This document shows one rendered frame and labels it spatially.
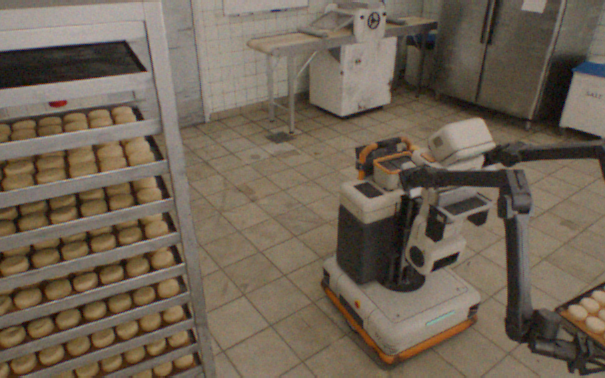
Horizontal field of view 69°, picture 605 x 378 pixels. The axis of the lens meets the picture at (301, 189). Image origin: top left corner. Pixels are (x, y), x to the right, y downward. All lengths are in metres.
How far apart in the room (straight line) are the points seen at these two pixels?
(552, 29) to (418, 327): 3.58
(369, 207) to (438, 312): 0.66
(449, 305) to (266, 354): 0.98
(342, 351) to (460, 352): 0.62
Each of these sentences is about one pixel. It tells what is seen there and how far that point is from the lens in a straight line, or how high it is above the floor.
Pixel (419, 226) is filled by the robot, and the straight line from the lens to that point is 2.09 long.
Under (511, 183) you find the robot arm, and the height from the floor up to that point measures 1.27.
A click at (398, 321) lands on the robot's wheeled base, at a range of 2.29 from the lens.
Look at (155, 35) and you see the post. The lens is 0.84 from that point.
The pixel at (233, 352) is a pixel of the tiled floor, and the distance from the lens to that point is 2.51.
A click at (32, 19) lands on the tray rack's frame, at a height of 1.80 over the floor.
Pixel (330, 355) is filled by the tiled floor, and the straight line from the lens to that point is 2.48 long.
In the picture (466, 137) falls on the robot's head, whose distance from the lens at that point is 1.86.
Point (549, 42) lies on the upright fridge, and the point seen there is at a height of 0.98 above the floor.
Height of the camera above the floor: 1.92
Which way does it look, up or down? 30 degrees down
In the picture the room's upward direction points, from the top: straight up
